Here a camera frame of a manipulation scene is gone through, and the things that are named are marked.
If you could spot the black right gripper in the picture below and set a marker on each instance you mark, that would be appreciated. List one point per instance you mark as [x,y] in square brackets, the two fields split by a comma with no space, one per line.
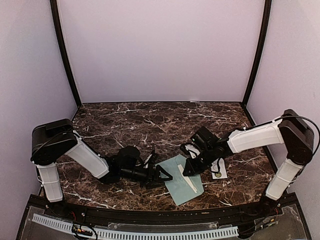
[194,170]

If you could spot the black corner post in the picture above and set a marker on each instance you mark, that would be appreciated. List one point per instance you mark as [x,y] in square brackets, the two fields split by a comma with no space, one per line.
[258,52]
[63,52]

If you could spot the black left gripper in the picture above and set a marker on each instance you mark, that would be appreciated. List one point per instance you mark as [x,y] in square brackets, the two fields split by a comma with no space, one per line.
[151,179]

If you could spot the white slotted cable duct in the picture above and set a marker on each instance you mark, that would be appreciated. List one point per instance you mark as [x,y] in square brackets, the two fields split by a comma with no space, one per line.
[117,231]

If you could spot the black left corner post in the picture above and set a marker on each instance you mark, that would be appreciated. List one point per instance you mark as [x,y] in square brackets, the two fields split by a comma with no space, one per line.
[63,52]

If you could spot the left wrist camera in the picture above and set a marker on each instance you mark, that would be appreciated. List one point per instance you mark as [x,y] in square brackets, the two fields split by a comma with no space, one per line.
[151,159]

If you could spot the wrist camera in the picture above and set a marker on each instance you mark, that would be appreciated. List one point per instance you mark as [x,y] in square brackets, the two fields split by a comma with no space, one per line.
[151,159]
[189,150]

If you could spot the white letter sheet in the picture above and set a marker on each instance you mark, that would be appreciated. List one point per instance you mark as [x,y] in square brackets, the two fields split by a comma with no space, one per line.
[194,182]

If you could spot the white sticker seal sheet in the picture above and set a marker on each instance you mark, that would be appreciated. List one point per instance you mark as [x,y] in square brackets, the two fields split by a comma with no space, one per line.
[218,170]

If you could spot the black front rail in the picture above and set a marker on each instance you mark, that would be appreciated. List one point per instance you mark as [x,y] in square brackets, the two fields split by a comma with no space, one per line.
[244,214]

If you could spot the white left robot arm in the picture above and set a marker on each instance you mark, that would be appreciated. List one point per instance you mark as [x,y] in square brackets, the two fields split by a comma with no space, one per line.
[52,140]

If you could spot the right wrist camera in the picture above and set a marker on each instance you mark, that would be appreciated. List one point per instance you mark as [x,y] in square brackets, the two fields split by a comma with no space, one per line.
[189,150]

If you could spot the black right corner post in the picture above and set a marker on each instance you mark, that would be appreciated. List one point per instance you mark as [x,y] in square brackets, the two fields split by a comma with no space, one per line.
[258,52]

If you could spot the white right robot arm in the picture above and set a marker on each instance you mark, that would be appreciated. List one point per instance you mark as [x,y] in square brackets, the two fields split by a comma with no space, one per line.
[293,131]

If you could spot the light blue paper envelope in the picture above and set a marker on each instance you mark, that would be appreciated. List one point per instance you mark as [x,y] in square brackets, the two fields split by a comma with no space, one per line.
[178,188]

